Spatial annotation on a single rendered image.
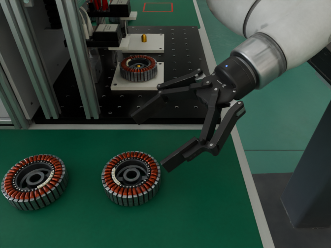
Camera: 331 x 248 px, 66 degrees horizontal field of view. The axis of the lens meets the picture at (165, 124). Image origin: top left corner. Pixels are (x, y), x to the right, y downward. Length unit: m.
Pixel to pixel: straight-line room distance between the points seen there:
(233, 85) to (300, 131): 1.53
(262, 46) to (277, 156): 1.30
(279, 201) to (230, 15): 1.10
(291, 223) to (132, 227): 1.06
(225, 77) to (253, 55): 0.06
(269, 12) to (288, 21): 0.04
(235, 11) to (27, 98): 0.51
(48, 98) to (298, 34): 0.53
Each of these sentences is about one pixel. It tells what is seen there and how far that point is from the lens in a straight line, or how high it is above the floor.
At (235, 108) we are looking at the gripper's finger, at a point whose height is 0.92.
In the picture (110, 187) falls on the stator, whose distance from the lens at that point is 0.48.
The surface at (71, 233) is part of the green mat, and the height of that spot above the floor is 0.75.
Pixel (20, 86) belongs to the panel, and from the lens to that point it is 0.67.
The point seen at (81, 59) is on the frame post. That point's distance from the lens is 0.57.
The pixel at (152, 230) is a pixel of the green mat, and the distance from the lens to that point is 0.47.
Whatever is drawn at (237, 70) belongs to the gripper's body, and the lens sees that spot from 0.46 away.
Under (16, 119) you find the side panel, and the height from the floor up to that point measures 0.78.
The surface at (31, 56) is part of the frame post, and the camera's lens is 0.60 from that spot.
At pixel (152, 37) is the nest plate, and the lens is 1.04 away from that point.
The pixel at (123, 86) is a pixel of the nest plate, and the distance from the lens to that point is 0.74.
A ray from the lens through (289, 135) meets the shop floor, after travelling 1.90.
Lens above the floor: 1.17
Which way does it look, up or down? 41 degrees down
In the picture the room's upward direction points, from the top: straight up
